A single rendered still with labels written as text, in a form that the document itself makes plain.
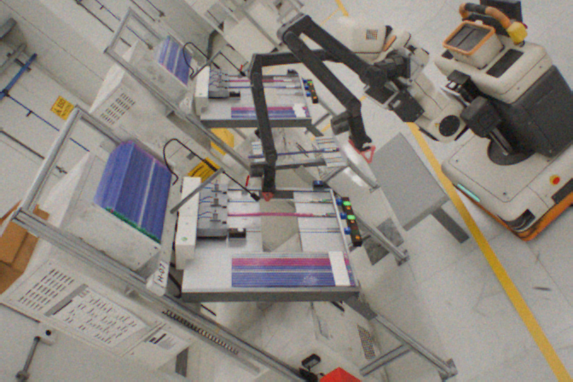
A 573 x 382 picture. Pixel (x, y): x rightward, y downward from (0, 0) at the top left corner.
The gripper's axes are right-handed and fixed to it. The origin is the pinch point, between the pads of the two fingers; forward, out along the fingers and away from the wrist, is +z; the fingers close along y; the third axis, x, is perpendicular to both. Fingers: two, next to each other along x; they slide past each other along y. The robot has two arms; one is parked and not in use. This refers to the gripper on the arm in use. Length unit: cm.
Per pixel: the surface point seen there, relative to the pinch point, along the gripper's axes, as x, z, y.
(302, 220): 16.0, 0.9, 14.7
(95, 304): -70, 7, 61
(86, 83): -156, 72, -274
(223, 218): -21.3, -4.8, 21.4
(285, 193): 9.9, 2.3, -8.0
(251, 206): -7.7, 1.0, 4.9
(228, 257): -19.1, 1.3, 39.7
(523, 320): 113, 19, 58
